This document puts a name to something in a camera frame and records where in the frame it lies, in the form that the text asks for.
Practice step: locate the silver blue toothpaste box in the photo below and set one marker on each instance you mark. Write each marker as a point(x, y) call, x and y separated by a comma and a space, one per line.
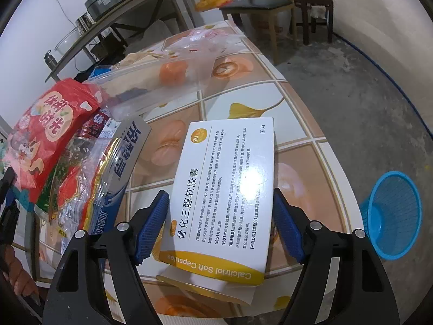
point(116, 150)

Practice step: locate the floral plastic tablecloth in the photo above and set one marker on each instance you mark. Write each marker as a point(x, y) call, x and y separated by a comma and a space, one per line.
point(243, 84)

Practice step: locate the left hand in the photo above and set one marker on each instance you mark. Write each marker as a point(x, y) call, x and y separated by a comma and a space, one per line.
point(20, 280)

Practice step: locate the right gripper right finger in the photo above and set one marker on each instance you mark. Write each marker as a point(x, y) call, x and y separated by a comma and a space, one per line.
point(363, 293)

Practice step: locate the white yellow medicine box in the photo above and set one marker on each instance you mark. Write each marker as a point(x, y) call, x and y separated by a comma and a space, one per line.
point(216, 235)

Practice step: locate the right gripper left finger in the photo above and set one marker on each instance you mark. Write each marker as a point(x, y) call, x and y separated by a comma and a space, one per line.
point(77, 293)

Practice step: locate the wooden chair black seat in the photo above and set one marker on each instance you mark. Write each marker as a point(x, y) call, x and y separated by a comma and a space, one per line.
point(269, 8)

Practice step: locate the clear plastic bag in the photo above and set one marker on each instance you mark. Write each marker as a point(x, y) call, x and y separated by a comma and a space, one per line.
point(147, 79)

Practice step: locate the grey metal side table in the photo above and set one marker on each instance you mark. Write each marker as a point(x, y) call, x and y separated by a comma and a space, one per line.
point(183, 13)

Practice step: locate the dark wooden stool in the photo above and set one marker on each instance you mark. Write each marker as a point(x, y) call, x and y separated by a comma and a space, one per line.
point(315, 13)

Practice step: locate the orange tangerine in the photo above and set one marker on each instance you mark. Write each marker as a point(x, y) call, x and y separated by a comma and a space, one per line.
point(173, 73)

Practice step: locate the blue mesh trash basket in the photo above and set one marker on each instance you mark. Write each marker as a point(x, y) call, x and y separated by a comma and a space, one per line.
point(392, 215)

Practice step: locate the red striped snack bag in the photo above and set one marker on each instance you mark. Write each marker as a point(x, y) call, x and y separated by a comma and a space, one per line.
point(67, 188)

